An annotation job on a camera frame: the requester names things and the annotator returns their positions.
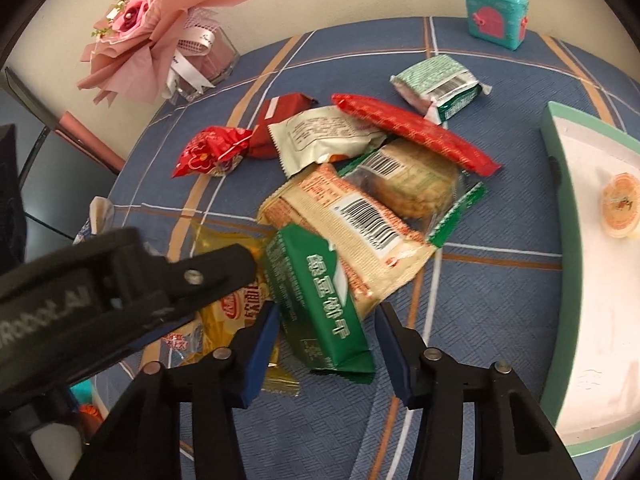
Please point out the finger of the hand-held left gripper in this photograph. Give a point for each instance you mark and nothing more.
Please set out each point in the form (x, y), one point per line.
(215, 272)

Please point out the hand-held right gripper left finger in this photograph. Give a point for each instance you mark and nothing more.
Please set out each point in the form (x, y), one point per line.
(260, 355)

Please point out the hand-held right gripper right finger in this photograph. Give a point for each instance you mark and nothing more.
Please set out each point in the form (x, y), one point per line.
(395, 360)

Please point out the yellow clear snack packet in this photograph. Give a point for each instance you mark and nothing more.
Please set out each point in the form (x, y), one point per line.
(215, 330)

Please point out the green biscuit packet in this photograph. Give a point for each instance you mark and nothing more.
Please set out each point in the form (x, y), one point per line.
(310, 300)

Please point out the red flowered candy bag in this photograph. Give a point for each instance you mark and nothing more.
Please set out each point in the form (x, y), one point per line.
(205, 150)

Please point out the beige barcode cracker packet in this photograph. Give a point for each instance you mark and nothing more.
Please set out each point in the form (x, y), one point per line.
(350, 220)

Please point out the cream white snack packet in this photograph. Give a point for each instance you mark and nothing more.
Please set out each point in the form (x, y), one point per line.
(320, 135)

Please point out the clear round cracker packet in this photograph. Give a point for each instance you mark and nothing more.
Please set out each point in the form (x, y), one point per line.
(415, 180)

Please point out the green rimmed white box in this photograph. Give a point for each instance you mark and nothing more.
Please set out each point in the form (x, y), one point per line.
(590, 260)

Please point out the long red snack packet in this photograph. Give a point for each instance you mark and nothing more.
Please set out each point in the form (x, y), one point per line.
(415, 125)

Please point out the orange jelly cup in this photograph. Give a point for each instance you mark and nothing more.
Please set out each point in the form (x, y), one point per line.
(622, 205)

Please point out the teal object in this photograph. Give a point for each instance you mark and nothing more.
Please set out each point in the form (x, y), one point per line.
(82, 390)

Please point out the white crumpled packet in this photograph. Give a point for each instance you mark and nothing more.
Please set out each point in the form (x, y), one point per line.
(97, 215)

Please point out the orange object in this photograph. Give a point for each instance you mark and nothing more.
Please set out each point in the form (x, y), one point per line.
(92, 415)

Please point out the pink panel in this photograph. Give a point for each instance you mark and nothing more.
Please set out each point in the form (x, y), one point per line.
(90, 142)

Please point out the brown red snack packet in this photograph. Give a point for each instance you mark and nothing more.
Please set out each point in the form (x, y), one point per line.
(285, 107)

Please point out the clear glass vase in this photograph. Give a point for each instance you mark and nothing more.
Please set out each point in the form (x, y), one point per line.
(220, 60)

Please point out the pink flower bouquet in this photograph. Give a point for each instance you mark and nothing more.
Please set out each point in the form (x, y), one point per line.
(135, 10)

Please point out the green striped snack packet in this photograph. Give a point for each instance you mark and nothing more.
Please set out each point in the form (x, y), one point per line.
(430, 75)

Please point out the teal toy box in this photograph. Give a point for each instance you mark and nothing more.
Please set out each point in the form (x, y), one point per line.
(500, 5)

